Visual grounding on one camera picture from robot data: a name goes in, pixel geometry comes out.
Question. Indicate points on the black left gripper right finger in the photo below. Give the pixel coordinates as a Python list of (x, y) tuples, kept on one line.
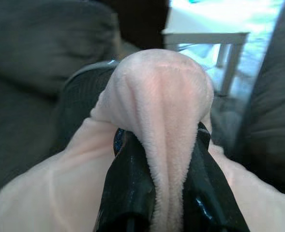
[(207, 193)]

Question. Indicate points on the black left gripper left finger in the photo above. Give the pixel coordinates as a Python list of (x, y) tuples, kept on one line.
[(130, 193)]

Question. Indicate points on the pink cat face pillow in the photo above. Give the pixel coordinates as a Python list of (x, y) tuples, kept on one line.
[(161, 96)]

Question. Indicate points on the grey-brown fabric sofa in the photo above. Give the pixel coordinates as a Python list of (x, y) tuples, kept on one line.
[(273, 96)]

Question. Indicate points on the grey and black table fan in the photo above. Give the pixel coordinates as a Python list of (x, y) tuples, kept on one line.
[(84, 96)]

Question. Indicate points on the white side table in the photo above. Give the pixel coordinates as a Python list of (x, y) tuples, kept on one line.
[(205, 37)]

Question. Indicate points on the dark brown door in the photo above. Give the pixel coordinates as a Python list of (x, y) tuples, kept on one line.
[(142, 21)]

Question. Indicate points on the grey-brown fabric armchair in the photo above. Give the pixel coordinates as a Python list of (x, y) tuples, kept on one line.
[(35, 48)]

